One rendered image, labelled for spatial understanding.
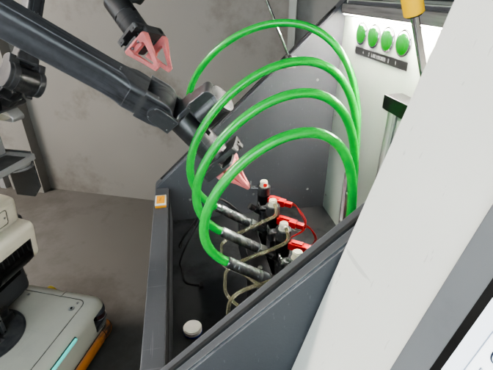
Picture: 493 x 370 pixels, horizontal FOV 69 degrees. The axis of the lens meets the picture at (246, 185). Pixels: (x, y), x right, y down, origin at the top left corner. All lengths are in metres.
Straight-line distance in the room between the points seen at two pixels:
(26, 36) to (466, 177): 0.63
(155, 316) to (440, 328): 0.51
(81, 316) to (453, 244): 1.57
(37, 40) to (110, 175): 2.39
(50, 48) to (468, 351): 0.66
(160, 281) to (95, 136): 2.24
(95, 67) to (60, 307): 1.30
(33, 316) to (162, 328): 1.17
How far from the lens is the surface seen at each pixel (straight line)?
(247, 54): 2.31
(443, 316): 0.33
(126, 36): 0.90
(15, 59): 1.26
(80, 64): 0.69
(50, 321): 1.76
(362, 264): 0.41
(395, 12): 0.80
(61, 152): 3.18
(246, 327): 0.50
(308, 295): 0.48
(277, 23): 0.75
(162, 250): 0.86
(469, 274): 0.31
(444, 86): 0.36
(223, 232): 0.62
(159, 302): 0.74
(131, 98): 0.69
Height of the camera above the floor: 1.47
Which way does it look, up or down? 29 degrees down
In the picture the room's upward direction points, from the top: straight up
